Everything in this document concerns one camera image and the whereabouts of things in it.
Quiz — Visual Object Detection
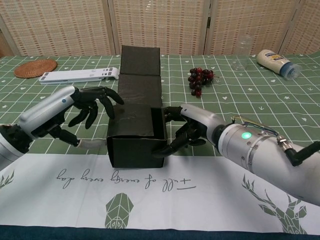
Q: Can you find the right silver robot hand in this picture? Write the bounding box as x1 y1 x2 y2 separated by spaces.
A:
151 103 226 159

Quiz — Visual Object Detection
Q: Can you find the round woven rattan coaster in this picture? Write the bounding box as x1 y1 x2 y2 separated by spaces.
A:
14 59 58 79

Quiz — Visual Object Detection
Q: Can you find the mayonnaise squeeze bottle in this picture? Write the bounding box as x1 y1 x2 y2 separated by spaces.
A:
256 49 303 81

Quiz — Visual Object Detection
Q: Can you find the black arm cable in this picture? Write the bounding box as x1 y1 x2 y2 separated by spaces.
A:
276 136 320 167

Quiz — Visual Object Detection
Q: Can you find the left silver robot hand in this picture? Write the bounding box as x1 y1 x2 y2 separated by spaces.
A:
17 86 125 148

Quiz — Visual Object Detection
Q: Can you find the white folded laptop stand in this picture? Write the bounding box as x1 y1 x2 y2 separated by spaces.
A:
39 67 120 86

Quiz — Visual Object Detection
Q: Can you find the bunch of dark red grapes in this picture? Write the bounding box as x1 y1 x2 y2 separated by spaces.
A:
187 67 221 99

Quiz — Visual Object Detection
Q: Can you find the black cardboard folding box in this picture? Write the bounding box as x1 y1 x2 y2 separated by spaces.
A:
106 44 168 169

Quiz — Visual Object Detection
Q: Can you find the clear plastic cup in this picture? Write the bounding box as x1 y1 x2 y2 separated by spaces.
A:
231 35 253 73

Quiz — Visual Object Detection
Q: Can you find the bamboo folding screen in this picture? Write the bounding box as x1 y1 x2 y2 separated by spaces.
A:
0 0 320 57

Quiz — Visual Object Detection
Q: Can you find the green checked deer tablecloth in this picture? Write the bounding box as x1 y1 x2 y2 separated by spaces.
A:
0 53 320 237

